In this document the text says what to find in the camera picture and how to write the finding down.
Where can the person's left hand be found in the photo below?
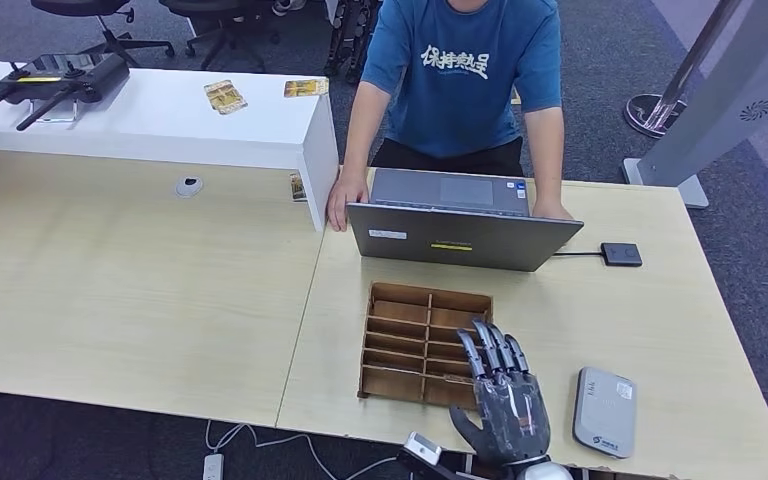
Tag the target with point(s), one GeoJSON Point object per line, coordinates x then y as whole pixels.
{"type": "Point", "coordinates": [551, 210]}

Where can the person's right hand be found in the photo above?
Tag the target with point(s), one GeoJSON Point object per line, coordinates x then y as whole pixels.
{"type": "Point", "coordinates": [346, 195]}

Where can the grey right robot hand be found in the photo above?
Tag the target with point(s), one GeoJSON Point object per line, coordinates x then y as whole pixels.
{"type": "Point", "coordinates": [510, 417]}

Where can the gold room key card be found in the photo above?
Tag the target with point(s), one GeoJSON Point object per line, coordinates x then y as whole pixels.
{"type": "Point", "coordinates": [457, 379]}

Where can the grey card reader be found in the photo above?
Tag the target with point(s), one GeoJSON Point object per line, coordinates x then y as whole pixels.
{"type": "Point", "coordinates": [604, 414]}

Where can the gold ID card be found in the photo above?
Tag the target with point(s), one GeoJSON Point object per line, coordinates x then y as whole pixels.
{"type": "Point", "coordinates": [306, 88]}

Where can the wooden card organizer box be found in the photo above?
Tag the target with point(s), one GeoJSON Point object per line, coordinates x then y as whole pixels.
{"type": "Point", "coordinates": [404, 338]}

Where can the person's right forearm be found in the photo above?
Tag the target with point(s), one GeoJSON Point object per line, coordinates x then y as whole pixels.
{"type": "Point", "coordinates": [365, 129]}

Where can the person's left forearm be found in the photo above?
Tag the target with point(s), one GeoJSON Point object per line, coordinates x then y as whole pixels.
{"type": "Point", "coordinates": [545, 156]}

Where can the person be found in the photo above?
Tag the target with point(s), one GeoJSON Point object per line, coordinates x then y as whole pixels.
{"type": "Point", "coordinates": [457, 99]}

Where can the small black hub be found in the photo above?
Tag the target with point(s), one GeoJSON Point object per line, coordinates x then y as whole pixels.
{"type": "Point", "coordinates": [621, 254]}

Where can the grey laptop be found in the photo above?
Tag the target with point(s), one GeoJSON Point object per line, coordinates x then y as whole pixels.
{"type": "Point", "coordinates": [457, 240]}

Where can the white desk shelf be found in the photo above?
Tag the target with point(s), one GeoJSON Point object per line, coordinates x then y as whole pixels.
{"type": "Point", "coordinates": [159, 126]}

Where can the grey kiosk stand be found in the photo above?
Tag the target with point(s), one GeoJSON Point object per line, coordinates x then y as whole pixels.
{"type": "Point", "coordinates": [735, 99]}

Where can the black office chair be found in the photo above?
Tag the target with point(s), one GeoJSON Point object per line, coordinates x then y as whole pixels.
{"type": "Point", "coordinates": [79, 6]}
{"type": "Point", "coordinates": [212, 8]}

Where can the black controller with antennas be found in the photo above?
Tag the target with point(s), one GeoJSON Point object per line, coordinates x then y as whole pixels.
{"type": "Point", "coordinates": [72, 79]}

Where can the white power strip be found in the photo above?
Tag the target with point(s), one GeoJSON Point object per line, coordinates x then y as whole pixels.
{"type": "Point", "coordinates": [212, 468]}

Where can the clear acrylic stand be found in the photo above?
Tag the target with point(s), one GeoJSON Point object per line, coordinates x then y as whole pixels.
{"type": "Point", "coordinates": [46, 119]}

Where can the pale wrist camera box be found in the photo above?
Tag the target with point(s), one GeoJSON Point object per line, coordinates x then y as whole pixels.
{"type": "Point", "coordinates": [422, 448]}

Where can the chrome stanchion post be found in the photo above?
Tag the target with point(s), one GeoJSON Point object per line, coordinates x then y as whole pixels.
{"type": "Point", "coordinates": [642, 109]}

